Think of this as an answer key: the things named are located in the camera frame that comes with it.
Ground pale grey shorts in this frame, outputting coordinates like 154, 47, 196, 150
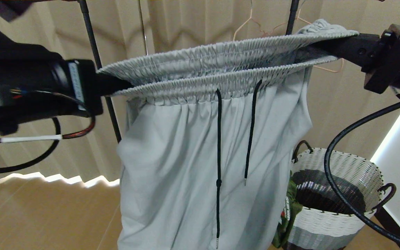
97, 19, 359, 250

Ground green printed shirt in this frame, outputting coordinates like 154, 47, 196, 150
272, 179, 305, 249

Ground beige curtain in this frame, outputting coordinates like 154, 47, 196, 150
0, 0, 400, 183

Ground white laundry basket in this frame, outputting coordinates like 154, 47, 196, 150
290, 140, 397, 250

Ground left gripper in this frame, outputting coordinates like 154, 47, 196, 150
47, 59, 104, 120

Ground black clothes rack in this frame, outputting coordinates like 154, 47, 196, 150
78, 0, 301, 143

